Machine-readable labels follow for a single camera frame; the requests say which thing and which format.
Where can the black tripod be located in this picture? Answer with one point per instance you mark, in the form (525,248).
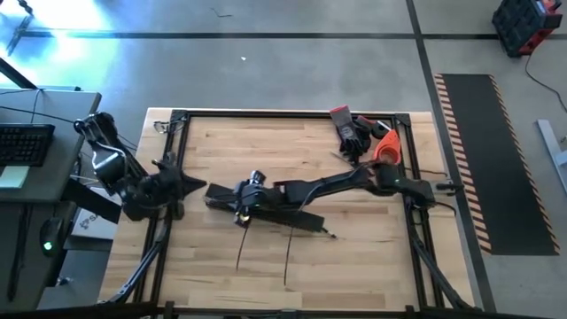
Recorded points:
(20,31)

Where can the pale green note pad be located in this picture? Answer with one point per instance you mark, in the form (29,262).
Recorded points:
(13,177)

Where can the black aluminium table frame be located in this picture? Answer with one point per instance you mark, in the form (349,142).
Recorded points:
(288,114)

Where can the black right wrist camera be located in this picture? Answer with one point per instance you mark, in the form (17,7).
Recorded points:
(257,177)

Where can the black computer mouse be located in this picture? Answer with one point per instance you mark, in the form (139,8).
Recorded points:
(51,235)

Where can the grey metal post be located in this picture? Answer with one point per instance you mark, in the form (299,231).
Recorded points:
(551,146)

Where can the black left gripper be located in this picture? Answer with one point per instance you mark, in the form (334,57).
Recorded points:
(155,197)

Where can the black hazard-striped floor mat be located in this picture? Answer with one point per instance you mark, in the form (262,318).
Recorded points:
(496,164)

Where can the white cardboard box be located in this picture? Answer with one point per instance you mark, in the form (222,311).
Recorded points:
(90,228)

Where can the black and red toolbox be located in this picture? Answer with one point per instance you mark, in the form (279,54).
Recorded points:
(522,24)

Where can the grey side table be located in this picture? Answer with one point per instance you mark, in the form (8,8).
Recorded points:
(35,283)

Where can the black duct cover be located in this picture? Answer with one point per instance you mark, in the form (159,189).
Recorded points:
(301,221)

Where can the grey glove with red cuff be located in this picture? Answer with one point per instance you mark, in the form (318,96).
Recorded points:
(345,128)

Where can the grey desk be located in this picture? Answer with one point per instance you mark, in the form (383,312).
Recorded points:
(57,146)

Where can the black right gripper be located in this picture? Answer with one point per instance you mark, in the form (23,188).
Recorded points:
(257,197)

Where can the black work glove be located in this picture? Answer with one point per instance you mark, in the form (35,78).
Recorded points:
(364,137)

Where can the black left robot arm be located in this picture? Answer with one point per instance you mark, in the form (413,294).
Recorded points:
(108,164)

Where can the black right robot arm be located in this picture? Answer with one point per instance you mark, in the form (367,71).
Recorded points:
(336,181)

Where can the black keyboard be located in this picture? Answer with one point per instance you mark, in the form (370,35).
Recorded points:
(24,144)

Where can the black tape roll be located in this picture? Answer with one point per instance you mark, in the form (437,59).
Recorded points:
(380,128)

